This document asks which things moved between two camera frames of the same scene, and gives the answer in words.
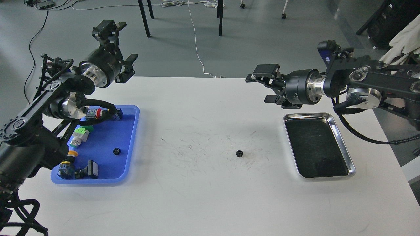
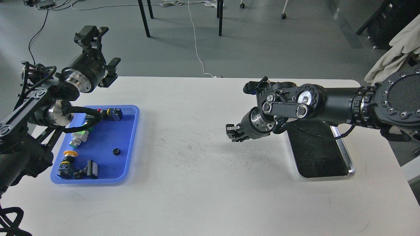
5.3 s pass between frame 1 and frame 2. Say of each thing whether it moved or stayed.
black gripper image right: moved
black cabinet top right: stayed
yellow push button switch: stayed
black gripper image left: moved
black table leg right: stayed
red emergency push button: moved
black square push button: stayed
